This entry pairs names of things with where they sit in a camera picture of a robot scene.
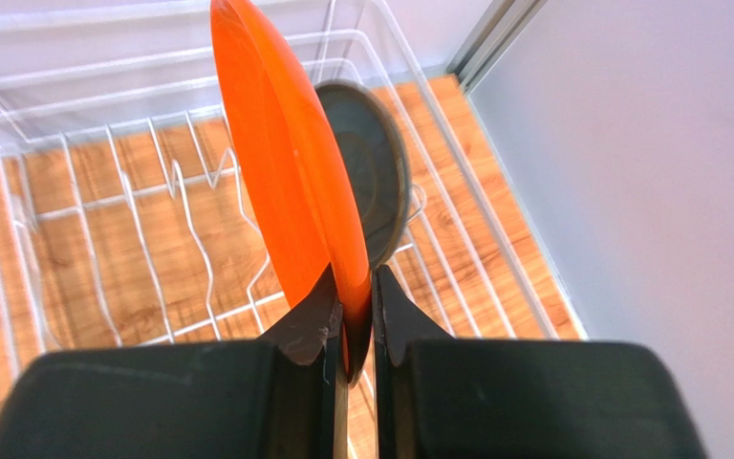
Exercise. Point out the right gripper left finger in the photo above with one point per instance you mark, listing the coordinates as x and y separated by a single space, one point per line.
280 395

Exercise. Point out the dark brown plate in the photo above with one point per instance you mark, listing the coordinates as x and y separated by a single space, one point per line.
374 154

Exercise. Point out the orange plate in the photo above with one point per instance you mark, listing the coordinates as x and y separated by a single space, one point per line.
294 174

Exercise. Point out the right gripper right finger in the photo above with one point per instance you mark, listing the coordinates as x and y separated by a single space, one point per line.
443 397

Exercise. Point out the white wire dish rack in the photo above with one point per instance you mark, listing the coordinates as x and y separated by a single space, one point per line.
124 219

